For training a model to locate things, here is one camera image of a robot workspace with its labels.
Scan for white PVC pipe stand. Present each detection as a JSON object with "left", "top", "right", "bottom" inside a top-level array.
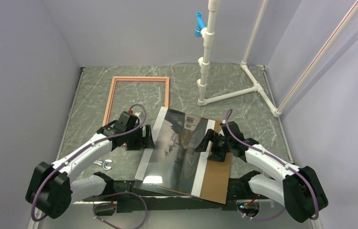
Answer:
[{"left": 196, "top": 0, "right": 358, "bottom": 117}]

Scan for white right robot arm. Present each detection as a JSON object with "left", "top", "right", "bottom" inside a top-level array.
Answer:
[{"left": 195, "top": 121, "right": 328, "bottom": 223}]

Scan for blue pipe fitting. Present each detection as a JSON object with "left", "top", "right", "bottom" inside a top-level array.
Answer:
[{"left": 194, "top": 12, "right": 207, "bottom": 38}]

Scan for red wooden picture frame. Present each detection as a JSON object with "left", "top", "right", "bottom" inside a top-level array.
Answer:
[{"left": 100, "top": 76, "right": 170, "bottom": 143}]

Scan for brown cardboard backing board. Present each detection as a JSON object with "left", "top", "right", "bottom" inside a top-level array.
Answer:
[{"left": 163, "top": 119, "right": 234, "bottom": 205}]

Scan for silver open-end wrench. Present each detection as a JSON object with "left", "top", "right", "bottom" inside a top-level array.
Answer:
[{"left": 93, "top": 159, "right": 113, "bottom": 170}]

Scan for glossy photo with white borders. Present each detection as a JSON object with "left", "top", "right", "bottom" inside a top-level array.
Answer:
[{"left": 135, "top": 107, "right": 219, "bottom": 198}]

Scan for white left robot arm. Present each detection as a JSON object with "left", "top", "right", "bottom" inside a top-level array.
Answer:
[{"left": 25, "top": 111, "right": 154, "bottom": 221}]

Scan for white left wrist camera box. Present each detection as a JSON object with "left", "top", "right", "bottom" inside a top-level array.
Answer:
[{"left": 128, "top": 110, "right": 143, "bottom": 119}]

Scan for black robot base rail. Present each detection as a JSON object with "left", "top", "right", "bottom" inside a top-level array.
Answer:
[{"left": 71, "top": 171, "right": 269, "bottom": 216}]

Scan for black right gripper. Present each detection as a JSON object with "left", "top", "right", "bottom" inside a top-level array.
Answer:
[{"left": 195, "top": 128, "right": 233, "bottom": 162}]

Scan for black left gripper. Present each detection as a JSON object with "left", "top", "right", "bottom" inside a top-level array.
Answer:
[{"left": 125, "top": 124, "right": 155, "bottom": 151}]

